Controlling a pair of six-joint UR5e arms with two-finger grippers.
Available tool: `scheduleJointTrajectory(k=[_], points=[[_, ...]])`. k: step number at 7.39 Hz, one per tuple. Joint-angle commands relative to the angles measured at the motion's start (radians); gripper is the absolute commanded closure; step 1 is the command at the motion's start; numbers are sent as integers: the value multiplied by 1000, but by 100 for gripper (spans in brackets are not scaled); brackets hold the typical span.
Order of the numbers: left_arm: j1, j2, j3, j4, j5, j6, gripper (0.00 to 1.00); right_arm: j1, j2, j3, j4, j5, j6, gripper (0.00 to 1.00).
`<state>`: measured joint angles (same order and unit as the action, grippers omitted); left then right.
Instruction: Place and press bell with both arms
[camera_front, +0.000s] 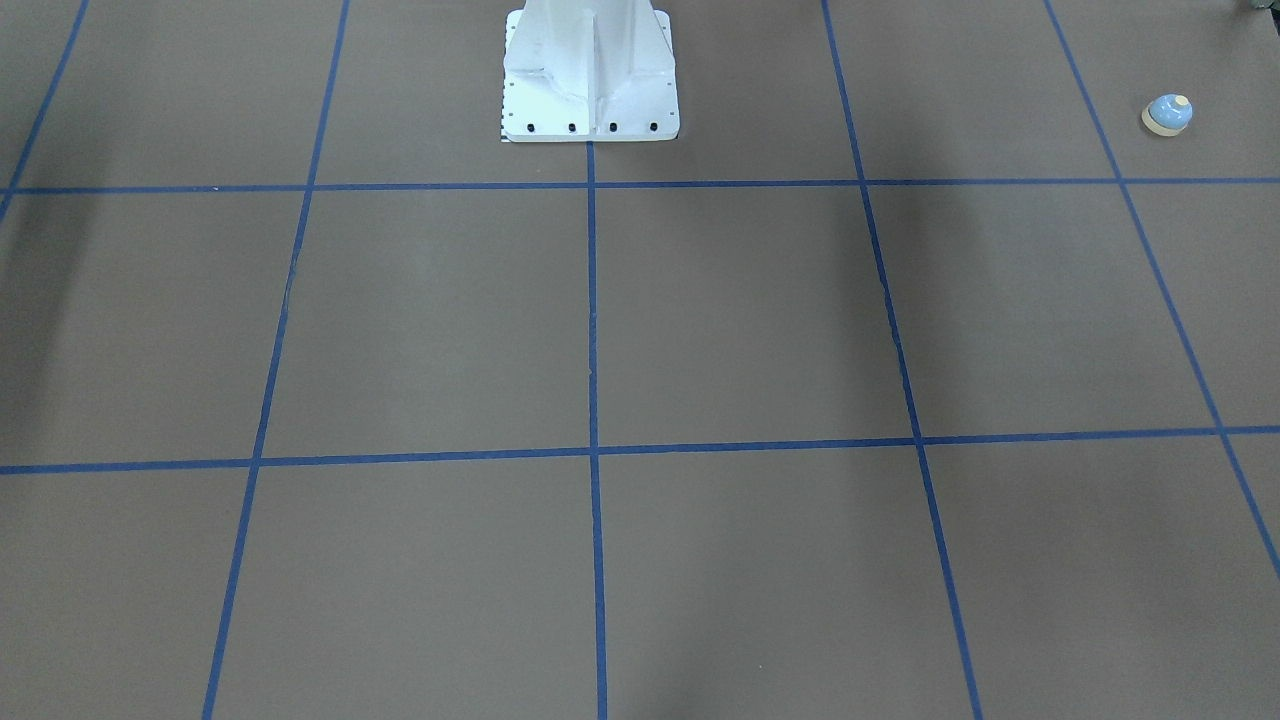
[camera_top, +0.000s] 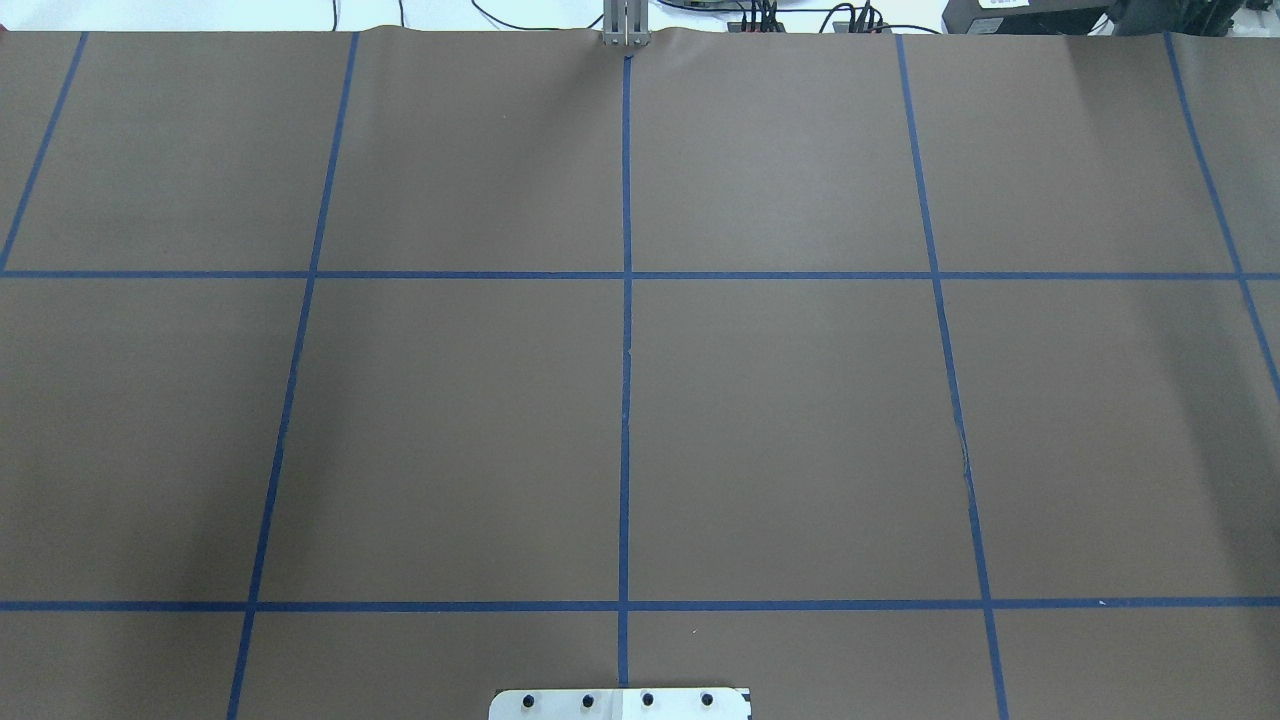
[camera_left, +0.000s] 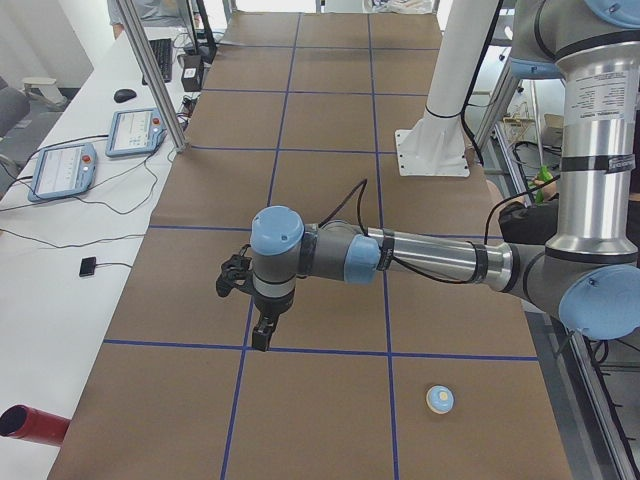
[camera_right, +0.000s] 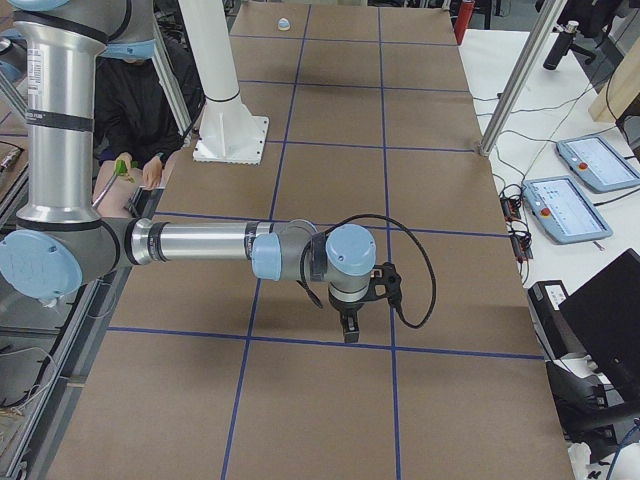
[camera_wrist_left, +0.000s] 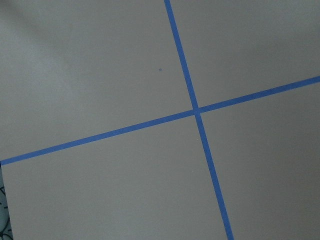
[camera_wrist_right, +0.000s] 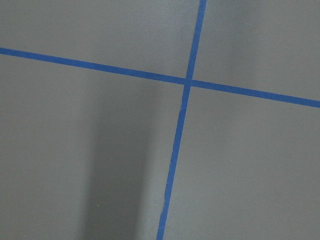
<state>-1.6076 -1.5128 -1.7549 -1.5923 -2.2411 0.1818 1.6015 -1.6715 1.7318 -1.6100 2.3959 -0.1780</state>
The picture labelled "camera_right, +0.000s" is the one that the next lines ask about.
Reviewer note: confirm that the black laptop monitor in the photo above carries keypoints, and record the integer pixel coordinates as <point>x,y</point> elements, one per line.
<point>604,315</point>

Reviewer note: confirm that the black usb hub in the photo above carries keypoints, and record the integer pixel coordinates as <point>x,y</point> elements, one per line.
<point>521,245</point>
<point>511,208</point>

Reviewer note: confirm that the teach pendant tablet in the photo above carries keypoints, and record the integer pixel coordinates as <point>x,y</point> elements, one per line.
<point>599,165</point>
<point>564,211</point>

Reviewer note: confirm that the aluminium frame post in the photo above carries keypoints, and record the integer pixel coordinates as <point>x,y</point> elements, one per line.
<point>532,47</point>

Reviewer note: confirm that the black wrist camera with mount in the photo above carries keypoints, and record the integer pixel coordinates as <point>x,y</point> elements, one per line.
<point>385,283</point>

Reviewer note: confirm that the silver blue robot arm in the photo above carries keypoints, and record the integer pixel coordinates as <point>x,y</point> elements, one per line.
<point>61,242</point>

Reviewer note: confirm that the near teach pendant tablet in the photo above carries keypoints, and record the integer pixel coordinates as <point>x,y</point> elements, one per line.
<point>564,211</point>

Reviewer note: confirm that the small white blue bell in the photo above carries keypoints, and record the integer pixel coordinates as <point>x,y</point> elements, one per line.
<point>283,24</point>

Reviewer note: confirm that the black usb hub far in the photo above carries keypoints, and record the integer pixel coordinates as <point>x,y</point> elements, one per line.
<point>511,208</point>

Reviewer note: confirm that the person in black jacket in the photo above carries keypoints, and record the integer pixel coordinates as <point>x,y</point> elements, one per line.
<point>136,137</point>

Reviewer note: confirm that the aluminium side frame rail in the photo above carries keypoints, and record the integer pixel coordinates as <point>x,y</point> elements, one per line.
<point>46,357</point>

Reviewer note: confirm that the black cylinder bottle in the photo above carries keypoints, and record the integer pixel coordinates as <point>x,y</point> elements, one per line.
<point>561,45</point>

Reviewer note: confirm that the red cylinder bottle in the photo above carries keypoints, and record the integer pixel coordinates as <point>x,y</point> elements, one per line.
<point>465,13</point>

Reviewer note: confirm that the far teach pendant tablet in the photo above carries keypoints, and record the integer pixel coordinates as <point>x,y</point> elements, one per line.
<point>599,165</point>

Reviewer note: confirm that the black usb hub near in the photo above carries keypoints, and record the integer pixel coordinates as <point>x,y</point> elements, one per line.
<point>521,245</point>

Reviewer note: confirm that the white camera stand column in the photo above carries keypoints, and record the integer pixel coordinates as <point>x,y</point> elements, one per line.
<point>228,132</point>

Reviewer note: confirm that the wooden board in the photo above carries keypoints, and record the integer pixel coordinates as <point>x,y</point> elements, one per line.
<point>620,91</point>

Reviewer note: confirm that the black computer box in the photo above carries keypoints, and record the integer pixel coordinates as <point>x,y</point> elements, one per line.
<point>555,336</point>

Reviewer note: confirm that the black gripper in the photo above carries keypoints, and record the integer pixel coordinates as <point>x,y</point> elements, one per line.
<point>348,311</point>

